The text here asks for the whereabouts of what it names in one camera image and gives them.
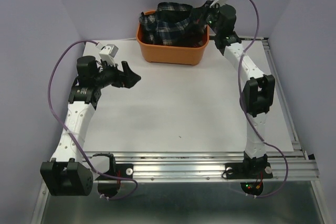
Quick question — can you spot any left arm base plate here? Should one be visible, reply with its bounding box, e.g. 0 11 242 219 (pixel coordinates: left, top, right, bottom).
96 163 136 200

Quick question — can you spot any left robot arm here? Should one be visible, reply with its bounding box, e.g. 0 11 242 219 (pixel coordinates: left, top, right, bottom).
40 56 141 196

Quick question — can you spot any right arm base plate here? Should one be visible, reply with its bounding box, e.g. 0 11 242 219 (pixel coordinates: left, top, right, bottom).
222 162 274 196

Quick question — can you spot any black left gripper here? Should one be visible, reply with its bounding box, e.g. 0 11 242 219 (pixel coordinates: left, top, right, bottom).
94 58 141 89

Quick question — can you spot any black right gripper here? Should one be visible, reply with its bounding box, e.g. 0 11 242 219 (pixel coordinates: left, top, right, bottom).
191 0 222 35

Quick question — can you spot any aluminium frame rail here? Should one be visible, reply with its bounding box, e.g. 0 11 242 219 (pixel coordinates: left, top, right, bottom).
33 40 324 223

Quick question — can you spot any orange plastic basket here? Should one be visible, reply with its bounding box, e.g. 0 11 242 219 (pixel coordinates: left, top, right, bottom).
136 11 209 66

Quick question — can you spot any navy plaid pleated skirt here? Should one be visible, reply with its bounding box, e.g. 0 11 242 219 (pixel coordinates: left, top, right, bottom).
139 1 211 48

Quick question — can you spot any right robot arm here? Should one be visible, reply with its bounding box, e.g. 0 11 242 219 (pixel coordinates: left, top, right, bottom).
199 1 275 179

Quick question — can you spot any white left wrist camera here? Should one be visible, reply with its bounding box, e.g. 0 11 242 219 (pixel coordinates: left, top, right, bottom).
99 44 119 66

